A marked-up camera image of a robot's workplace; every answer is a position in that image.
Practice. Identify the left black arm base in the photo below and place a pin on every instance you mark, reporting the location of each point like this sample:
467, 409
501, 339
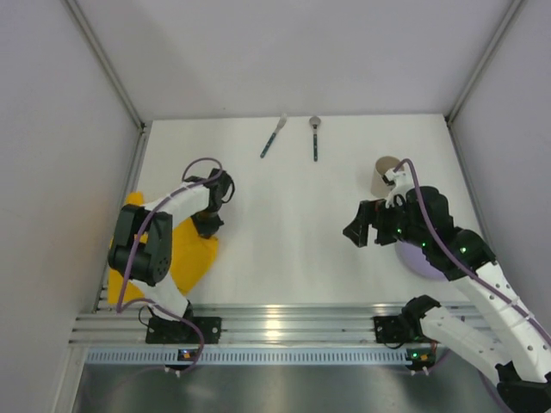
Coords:
162, 331

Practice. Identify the spoon with teal handle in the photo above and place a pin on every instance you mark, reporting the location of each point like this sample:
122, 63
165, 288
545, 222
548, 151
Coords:
315, 123

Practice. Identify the yellow printed cloth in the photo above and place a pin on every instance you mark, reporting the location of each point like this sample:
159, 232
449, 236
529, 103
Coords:
192, 257

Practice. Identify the lilac plate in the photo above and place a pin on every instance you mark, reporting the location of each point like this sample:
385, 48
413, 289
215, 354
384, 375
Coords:
413, 258

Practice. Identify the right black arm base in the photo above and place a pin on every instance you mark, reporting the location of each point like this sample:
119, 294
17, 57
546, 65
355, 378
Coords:
394, 331

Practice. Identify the perforated cable tray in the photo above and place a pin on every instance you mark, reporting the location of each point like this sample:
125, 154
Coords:
218, 356

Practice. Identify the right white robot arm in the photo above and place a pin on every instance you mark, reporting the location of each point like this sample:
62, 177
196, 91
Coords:
516, 358

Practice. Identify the fork with teal handle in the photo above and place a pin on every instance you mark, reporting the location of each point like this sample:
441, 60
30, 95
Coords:
279, 126

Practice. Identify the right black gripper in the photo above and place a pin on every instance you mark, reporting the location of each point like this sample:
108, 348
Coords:
372, 221

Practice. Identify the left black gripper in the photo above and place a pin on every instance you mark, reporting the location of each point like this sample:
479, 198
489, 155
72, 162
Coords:
207, 225

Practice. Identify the aluminium mounting rail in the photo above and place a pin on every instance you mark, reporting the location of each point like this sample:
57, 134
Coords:
257, 325

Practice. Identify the beige paper cup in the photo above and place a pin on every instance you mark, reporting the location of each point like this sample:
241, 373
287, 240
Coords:
379, 187

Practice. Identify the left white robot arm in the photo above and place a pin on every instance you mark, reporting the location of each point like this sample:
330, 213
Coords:
143, 250

